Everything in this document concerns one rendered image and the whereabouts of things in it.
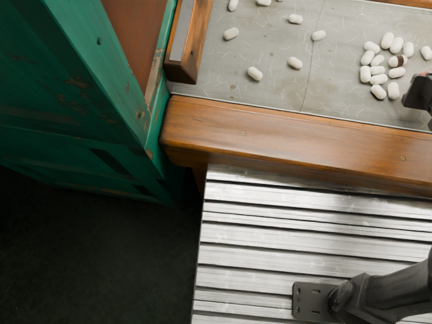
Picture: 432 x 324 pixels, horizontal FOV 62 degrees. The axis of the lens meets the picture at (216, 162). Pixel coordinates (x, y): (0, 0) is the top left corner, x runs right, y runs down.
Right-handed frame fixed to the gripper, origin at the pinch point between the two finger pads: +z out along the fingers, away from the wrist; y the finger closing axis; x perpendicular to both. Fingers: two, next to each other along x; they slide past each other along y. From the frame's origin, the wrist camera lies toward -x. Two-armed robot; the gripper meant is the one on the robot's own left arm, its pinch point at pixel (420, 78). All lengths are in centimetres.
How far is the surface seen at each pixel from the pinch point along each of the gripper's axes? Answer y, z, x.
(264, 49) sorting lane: 33.1, 3.0, -0.4
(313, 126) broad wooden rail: 21.2, -11.8, 9.1
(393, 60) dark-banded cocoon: 5.9, 2.1, -2.2
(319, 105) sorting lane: 19.8, -5.7, 7.1
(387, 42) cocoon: 7.2, 5.1, -4.9
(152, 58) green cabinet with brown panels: 53, -17, -2
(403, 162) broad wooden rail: 3.2, -15.3, 12.0
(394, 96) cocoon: 5.2, -4.0, 3.2
